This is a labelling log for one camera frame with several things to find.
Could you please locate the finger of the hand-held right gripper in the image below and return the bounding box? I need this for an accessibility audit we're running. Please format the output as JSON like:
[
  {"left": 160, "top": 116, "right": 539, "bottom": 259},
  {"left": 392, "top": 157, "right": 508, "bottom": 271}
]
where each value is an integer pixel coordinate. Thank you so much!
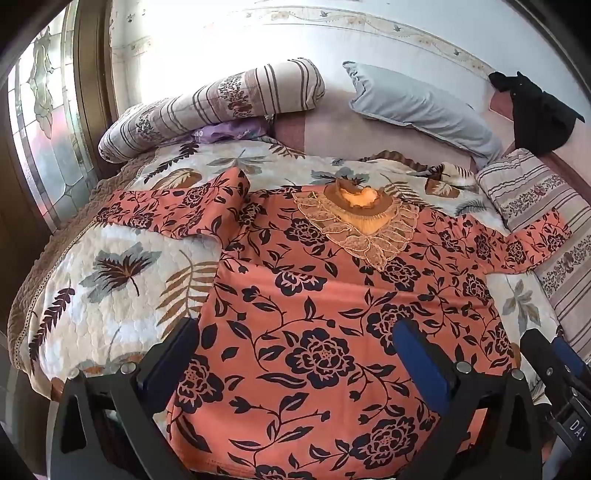
[
  {"left": 553, "top": 336, "right": 589, "bottom": 377},
  {"left": 520, "top": 328, "right": 570, "bottom": 407}
]

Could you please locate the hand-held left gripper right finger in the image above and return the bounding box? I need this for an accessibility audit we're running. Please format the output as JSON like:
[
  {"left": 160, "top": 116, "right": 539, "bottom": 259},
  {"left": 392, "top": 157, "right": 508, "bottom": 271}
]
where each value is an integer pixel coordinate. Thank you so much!
[{"left": 392, "top": 318, "right": 544, "bottom": 480}]

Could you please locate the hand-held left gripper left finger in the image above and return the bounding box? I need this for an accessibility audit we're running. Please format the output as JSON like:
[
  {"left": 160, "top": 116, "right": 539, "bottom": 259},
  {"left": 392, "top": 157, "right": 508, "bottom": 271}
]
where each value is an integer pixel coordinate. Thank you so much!
[{"left": 50, "top": 316, "right": 200, "bottom": 480}]

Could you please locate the orange floral shirt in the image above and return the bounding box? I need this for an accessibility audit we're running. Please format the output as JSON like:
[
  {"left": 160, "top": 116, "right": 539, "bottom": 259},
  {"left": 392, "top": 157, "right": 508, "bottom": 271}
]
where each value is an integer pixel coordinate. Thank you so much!
[{"left": 95, "top": 167, "right": 573, "bottom": 480}]

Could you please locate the leaf print quilt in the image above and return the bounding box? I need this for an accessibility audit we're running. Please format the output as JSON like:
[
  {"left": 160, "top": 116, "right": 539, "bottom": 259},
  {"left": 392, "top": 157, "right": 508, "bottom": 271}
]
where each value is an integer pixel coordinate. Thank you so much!
[{"left": 7, "top": 138, "right": 566, "bottom": 407}]

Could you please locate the striped floral pillow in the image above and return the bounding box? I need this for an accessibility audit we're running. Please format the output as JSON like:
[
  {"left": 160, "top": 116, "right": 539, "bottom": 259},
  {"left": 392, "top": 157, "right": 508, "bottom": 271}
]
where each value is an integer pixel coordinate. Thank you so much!
[{"left": 475, "top": 148, "right": 591, "bottom": 367}]

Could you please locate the purple cloth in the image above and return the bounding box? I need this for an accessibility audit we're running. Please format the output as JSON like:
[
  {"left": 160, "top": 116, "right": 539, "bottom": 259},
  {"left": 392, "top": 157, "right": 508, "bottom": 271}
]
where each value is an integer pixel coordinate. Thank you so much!
[{"left": 191, "top": 119, "right": 274, "bottom": 145}]

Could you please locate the black garment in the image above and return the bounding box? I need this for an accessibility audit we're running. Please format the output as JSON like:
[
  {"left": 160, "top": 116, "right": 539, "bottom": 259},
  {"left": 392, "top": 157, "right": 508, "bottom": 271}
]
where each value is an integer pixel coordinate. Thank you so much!
[{"left": 488, "top": 71, "right": 586, "bottom": 157}]

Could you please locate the pink bed sheet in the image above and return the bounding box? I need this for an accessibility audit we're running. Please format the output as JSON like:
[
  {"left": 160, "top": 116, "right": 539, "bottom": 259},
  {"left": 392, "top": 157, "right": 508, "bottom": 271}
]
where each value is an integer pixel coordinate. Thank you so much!
[{"left": 272, "top": 88, "right": 525, "bottom": 174}]

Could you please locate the stained glass window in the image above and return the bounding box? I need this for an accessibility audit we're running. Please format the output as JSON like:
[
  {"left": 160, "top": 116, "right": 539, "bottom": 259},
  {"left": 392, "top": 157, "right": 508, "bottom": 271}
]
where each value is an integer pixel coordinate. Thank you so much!
[{"left": 7, "top": 14, "right": 100, "bottom": 224}]

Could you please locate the grey pillow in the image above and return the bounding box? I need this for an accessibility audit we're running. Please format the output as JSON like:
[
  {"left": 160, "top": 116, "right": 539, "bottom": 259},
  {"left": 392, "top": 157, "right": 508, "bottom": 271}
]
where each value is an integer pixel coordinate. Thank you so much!
[{"left": 342, "top": 61, "right": 504, "bottom": 169}]

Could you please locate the striped rolled blanket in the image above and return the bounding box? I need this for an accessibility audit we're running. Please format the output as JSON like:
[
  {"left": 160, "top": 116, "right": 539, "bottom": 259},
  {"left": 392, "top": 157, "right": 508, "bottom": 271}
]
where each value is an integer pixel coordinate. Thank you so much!
[{"left": 98, "top": 58, "right": 326, "bottom": 163}]

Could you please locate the wooden window frame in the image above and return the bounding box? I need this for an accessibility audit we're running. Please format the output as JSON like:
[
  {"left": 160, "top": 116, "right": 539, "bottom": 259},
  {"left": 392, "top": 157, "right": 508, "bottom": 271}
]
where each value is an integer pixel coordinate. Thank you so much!
[{"left": 71, "top": 0, "right": 118, "bottom": 174}]

